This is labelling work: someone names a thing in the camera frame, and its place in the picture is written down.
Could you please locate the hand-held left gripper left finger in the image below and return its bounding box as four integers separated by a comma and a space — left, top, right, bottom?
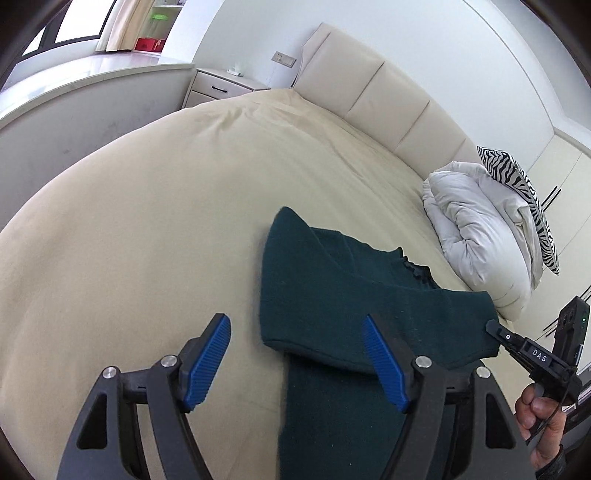
56, 313, 232, 480

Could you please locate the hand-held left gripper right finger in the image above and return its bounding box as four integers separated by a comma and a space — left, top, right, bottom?
361, 315, 539, 480

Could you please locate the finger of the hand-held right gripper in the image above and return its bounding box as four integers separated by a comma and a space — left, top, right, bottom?
486, 320, 553, 371

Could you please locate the dark green knit garment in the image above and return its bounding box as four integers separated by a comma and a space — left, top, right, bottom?
259, 206, 502, 480

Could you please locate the person's right hand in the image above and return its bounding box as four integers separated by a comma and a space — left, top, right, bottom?
515, 385, 568, 472

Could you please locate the white folded duvet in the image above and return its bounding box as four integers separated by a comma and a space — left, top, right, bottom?
421, 161, 546, 321

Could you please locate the bed with beige sheet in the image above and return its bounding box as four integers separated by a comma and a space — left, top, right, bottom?
0, 88, 509, 480

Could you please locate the zebra print pillow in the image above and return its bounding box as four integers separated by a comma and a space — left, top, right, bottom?
476, 146, 561, 276

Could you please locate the cream wardrobe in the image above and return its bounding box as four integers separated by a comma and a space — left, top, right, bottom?
522, 124, 591, 370

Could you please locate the cream padded headboard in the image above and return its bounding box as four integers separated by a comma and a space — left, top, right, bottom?
290, 22, 485, 178

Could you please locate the white nightstand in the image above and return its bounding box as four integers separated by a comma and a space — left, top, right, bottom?
187, 68, 272, 109

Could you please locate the white window sill ledge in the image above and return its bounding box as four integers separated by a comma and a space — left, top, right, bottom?
0, 52, 197, 232

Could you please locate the white built-in shelf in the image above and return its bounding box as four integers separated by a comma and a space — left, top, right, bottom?
148, 0, 188, 54

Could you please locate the beige curtain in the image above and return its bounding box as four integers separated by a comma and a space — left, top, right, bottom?
95, 0, 160, 52

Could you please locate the black framed window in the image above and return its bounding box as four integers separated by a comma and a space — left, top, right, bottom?
14, 0, 117, 65

